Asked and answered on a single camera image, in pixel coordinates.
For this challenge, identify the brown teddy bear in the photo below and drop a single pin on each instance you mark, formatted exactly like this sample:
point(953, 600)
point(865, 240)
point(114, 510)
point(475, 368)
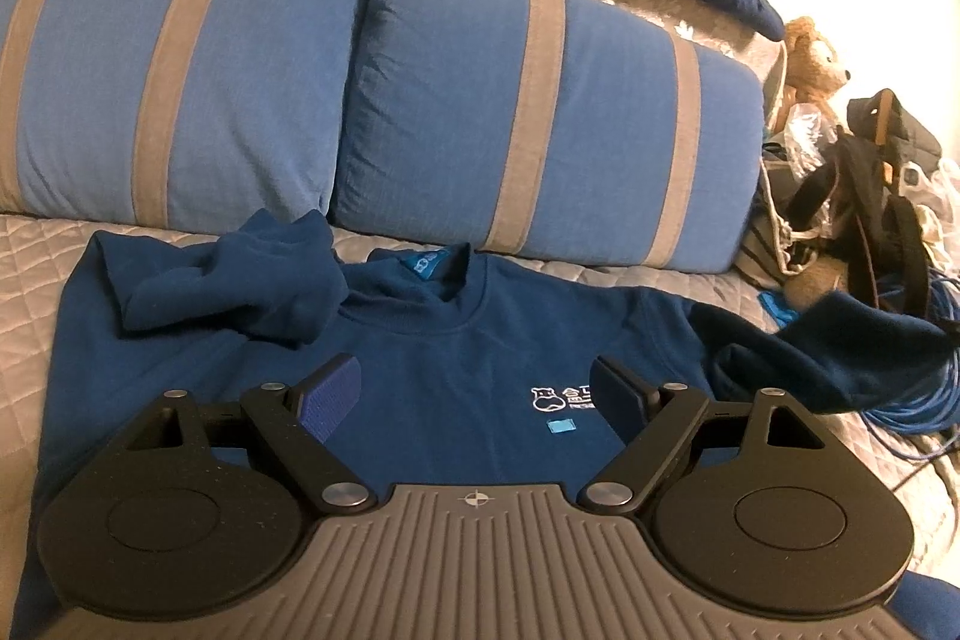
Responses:
point(814, 71)

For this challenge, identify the blue striped pillow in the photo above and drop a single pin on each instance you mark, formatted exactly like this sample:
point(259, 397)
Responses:
point(180, 114)
point(552, 129)

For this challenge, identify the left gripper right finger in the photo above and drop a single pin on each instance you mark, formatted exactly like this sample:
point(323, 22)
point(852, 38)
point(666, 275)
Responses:
point(657, 425)

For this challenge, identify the black bag with straps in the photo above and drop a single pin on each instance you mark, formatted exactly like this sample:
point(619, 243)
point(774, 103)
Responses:
point(869, 242)

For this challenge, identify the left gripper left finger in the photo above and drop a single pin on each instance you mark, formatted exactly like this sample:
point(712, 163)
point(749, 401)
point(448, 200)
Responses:
point(288, 428)

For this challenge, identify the right blue striped pillow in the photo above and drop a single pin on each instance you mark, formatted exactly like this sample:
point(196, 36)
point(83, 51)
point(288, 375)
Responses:
point(552, 129)

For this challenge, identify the left blue striped pillow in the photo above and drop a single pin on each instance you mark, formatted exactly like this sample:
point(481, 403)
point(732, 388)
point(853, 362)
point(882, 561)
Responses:
point(180, 114)

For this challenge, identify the dark blue sweatshirt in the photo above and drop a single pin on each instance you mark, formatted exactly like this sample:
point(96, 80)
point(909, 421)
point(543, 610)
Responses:
point(473, 368)

